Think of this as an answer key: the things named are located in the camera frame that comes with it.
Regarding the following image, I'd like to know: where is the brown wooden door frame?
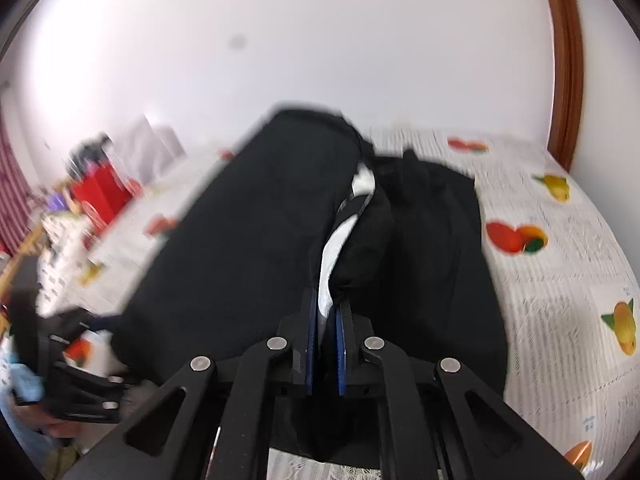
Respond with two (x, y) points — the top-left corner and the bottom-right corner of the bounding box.
(537, 0), (587, 172)

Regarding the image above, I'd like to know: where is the wooden bedside table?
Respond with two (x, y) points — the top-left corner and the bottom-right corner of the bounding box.
(0, 224), (47, 283)

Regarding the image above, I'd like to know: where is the dark checkered cloth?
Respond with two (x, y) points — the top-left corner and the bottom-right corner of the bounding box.
(66, 132), (115, 177)

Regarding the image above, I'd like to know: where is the red striped curtain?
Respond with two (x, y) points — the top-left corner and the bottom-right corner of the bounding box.
(0, 110), (33, 257)

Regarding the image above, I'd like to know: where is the green blanket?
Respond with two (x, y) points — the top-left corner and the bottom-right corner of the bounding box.
(42, 442), (83, 480)

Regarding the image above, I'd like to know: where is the black cloth garment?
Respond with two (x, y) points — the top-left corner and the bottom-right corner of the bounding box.
(372, 147), (510, 402)

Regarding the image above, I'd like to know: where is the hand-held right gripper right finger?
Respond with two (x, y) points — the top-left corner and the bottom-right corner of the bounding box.
(334, 304), (587, 480)

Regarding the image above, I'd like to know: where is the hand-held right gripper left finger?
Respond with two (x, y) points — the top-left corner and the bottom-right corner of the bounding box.
(82, 287), (321, 480)

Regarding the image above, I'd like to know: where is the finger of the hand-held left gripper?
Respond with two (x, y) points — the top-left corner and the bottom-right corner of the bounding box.
(47, 359), (137, 425)

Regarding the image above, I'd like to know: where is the white plastic bag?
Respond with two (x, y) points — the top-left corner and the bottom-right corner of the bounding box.
(114, 114), (187, 187)

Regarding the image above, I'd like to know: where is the black white blue jacket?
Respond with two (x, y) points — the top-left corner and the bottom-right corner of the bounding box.
(111, 105), (397, 466)

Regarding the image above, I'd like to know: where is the red paper bag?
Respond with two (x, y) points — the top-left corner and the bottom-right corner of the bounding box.
(70, 164), (141, 228)

